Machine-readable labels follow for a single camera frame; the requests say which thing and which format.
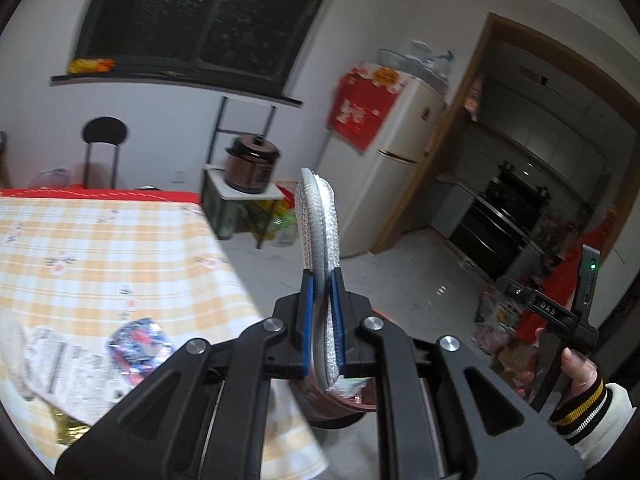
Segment brown plastic trash bin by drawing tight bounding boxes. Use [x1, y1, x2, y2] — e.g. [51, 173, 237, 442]
[290, 377, 376, 426]

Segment blue crushed can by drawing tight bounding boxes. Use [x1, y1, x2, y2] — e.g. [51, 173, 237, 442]
[106, 318, 175, 387]

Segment grey shipping bag with barcode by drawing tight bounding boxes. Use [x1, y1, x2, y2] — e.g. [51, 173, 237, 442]
[24, 326, 131, 426]

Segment gold foil wrapper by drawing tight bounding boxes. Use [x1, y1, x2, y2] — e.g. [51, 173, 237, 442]
[49, 405, 91, 446]

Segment white foam net sleeve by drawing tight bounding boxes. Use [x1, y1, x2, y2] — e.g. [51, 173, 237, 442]
[0, 308, 35, 402]

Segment right hand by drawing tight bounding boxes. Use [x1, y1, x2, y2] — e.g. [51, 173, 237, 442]
[513, 348, 601, 408]

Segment colourful shopping bag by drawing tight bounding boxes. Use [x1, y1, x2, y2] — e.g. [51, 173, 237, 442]
[246, 184, 298, 249]

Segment white refrigerator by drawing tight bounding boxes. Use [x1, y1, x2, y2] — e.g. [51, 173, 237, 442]
[317, 77, 445, 258]

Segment right sleeve white striped cuff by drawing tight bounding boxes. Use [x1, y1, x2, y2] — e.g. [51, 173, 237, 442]
[550, 375, 637, 470]

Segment black built-in oven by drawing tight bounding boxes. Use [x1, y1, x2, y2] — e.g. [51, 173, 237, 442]
[449, 160, 551, 280]

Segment green electric kettle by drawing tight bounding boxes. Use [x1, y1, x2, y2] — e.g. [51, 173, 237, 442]
[213, 200, 244, 240]

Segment black rack with white shelf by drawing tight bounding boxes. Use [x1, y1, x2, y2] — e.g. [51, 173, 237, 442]
[200, 96, 284, 248]

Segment brown pressure cooker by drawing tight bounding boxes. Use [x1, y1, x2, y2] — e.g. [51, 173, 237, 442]
[224, 134, 281, 194]

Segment red cloth on refrigerator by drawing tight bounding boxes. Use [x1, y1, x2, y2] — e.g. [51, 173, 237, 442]
[328, 63, 411, 152]

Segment containers on top of refrigerator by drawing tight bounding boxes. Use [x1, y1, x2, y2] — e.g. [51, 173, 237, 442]
[376, 40, 454, 96]

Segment yellow plaid tablecloth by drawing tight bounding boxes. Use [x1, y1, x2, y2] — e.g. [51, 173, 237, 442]
[0, 186, 331, 480]

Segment dark window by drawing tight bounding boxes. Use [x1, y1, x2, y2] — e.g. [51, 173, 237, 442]
[74, 0, 323, 101]

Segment black round-back chair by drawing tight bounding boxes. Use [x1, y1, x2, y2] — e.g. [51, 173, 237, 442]
[81, 116, 129, 190]

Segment clear plastic container with lid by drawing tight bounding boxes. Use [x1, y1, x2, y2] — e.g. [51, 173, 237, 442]
[29, 168, 72, 188]

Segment yellow snack bag on sill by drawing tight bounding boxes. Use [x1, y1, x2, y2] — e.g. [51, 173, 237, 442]
[67, 58, 116, 75]

